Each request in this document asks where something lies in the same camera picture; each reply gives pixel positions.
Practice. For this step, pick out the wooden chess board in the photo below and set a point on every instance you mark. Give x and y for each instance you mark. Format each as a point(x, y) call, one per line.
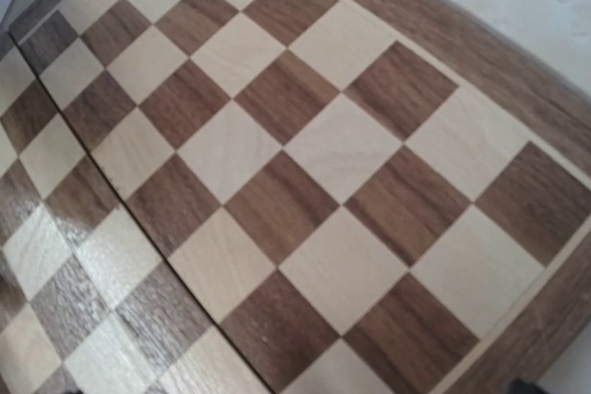
point(284, 196)

